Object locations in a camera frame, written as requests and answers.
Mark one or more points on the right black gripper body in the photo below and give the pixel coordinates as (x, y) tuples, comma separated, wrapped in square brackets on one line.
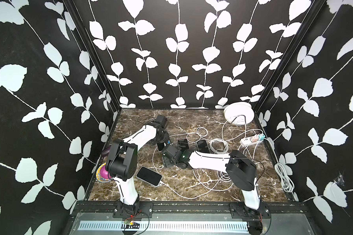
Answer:
[(167, 163)]

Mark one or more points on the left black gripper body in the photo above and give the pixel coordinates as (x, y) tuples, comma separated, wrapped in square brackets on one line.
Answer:
[(164, 136)]

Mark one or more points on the phone with pink case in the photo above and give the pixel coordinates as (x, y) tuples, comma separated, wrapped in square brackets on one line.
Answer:
[(183, 144)]

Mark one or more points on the phone with white case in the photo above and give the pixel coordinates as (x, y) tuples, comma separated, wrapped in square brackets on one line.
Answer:
[(149, 176)]

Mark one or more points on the phone with mint case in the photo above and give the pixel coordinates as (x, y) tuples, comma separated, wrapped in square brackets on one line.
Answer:
[(203, 147)]

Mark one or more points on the phone with blue-grey case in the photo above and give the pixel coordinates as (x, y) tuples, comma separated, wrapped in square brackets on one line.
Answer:
[(160, 146)]

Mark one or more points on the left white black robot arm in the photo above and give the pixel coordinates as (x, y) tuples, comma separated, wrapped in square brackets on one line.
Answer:
[(121, 162)]

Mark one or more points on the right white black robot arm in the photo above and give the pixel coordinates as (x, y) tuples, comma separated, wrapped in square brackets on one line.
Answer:
[(241, 170)]

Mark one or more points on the purple eggplant toy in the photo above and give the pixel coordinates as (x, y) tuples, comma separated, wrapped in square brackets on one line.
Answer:
[(106, 151)]

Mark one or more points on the purple onion toy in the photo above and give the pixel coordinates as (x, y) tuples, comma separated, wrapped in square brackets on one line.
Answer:
[(105, 174)]

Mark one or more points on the white power strip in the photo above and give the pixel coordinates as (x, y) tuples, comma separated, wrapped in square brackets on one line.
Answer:
[(252, 140)]

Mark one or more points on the white round plate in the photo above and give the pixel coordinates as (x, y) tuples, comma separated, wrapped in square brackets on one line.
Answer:
[(239, 113)]

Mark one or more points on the white perforated cable duct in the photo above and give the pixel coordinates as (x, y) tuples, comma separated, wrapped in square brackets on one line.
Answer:
[(167, 226)]

